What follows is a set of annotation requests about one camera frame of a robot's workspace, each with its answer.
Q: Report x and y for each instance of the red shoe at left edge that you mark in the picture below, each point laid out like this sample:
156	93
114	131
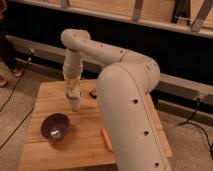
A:
3	81

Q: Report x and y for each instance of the orange carrot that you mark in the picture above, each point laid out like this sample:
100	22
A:
106	139

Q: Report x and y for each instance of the small dark object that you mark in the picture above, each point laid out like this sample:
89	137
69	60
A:
93	94

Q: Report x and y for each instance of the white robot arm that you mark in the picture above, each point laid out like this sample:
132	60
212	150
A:
121	89

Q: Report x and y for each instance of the purple ceramic bowl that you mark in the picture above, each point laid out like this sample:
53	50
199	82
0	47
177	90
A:
55	127

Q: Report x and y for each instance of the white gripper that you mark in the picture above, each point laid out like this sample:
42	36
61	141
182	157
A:
73	93

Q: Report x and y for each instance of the person's leg and shoe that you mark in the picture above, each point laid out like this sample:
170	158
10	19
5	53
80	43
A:
7	51

